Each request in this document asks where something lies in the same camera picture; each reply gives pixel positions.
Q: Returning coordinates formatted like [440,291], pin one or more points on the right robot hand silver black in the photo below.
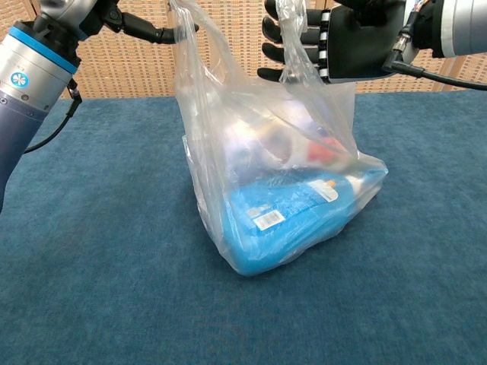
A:
[357,42]

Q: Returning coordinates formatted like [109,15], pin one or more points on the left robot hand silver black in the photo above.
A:
[125,21]

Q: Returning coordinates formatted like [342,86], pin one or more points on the clear plastic shopping bag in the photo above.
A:
[274,152]

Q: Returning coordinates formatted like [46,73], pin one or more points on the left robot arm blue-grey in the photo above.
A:
[30,87]

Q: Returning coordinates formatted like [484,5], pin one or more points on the bamboo folding screen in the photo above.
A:
[133,68]

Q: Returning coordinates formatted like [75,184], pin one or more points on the red and white packet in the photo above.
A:
[323,150]

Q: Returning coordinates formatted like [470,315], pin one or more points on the blue plastic package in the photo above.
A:
[296,220]

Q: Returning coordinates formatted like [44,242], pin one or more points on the blue carpet table mat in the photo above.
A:
[114,266]

